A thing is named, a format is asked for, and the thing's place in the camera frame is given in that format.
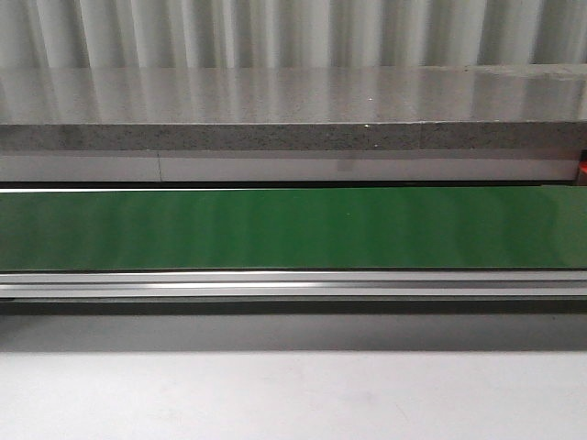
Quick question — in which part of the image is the green conveyor belt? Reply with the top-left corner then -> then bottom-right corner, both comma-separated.
1,186 -> 586,272

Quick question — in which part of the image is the grey speckled stone counter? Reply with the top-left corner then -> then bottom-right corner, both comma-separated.
0,64 -> 587,183

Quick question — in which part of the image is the white pleated curtain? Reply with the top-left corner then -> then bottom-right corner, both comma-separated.
1,1 -> 586,68

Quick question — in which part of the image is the aluminium conveyor frame rail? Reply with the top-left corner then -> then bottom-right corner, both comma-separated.
1,269 -> 586,315

